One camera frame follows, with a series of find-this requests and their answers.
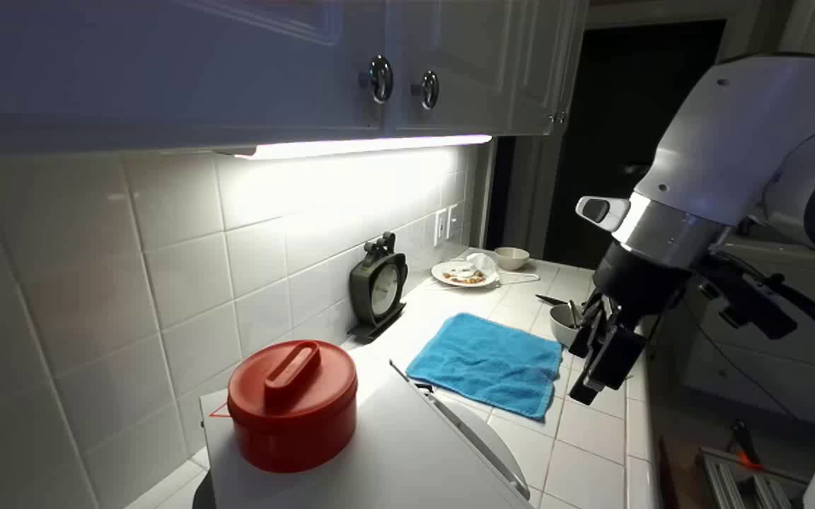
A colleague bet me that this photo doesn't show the red lidded round container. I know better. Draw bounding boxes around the red lidded round container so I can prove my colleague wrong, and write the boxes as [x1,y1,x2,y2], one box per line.
[223,337,362,475]

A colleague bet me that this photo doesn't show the dark cup-shaped clock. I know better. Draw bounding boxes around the dark cup-shaped clock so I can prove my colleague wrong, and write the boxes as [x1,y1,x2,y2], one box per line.
[345,228,413,344]

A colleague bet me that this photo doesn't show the white plate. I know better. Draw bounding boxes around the white plate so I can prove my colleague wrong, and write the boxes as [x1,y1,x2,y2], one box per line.
[430,253,505,292]

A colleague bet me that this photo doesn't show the white toaster oven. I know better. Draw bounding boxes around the white toaster oven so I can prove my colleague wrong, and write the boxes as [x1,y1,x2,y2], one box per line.
[191,355,535,509]

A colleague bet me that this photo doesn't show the round metal cabinet knob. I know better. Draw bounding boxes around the round metal cabinet knob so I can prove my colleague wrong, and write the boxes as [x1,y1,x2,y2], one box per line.
[360,50,399,111]
[411,68,445,115]

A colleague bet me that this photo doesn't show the blue cloth towel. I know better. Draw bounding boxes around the blue cloth towel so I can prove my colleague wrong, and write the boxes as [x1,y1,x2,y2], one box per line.
[406,311,566,423]

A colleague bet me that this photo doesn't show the small white bowl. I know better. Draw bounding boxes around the small white bowl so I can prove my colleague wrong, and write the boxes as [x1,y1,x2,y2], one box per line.
[489,242,533,273]

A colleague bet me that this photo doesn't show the white wall outlet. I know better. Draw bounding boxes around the white wall outlet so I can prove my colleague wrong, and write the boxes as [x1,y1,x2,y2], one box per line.
[430,201,462,248]

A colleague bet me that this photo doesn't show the under-cabinet light strip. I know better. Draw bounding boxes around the under-cabinet light strip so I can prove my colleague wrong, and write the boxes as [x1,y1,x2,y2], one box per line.
[218,133,496,163]

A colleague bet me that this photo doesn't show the metal spoon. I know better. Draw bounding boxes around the metal spoon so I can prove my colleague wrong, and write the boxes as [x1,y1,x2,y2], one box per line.
[533,292,587,320]

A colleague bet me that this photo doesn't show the brown food pieces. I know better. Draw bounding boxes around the brown food pieces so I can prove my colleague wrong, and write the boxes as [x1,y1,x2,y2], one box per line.
[441,263,488,285]

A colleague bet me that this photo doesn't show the white bowl with dark contents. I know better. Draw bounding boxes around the white bowl with dark contents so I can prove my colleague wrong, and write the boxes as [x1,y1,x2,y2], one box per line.
[546,300,590,350]

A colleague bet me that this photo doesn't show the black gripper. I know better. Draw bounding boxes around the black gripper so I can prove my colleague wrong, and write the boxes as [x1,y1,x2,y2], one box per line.
[566,239,690,408]

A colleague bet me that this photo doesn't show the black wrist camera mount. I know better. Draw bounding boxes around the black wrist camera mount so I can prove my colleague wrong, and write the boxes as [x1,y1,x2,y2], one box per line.
[694,252,801,341]

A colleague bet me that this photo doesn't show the white crumpled napkin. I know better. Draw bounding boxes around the white crumpled napkin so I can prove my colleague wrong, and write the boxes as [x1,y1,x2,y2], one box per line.
[464,248,501,277]

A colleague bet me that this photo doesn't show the white upper wall cabinet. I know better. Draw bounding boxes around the white upper wall cabinet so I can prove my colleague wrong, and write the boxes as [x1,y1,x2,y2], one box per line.
[0,0,593,154]

